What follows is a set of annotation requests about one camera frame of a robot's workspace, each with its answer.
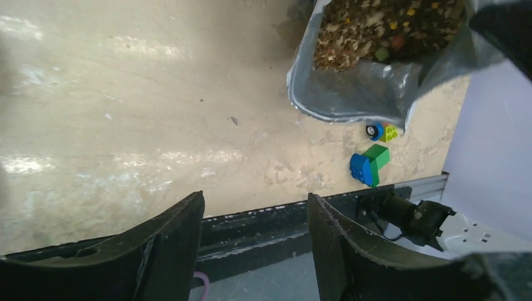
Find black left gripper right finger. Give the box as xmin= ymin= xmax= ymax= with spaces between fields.
xmin=307 ymin=194 xmax=531 ymax=300

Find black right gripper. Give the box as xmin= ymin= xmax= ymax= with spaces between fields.
xmin=469 ymin=1 xmax=531 ymax=80

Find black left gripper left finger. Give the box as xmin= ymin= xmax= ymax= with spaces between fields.
xmin=1 ymin=191 xmax=205 ymax=300

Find cat food bag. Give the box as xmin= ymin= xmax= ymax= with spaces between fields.
xmin=286 ymin=1 xmax=505 ymax=130

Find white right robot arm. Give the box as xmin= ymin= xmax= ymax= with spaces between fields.
xmin=357 ymin=1 xmax=531 ymax=256

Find green blue toy blocks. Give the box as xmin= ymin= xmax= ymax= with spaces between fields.
xmin=349 ymin=144 xmax=390 ymax=188

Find orange blue toy car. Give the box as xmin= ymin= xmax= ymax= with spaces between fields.
xmin=365 ymin=122 xmax=398 ymax=142

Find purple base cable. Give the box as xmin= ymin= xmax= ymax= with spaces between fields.
xmin=193 ymin=272 xmax=211 ymax=299

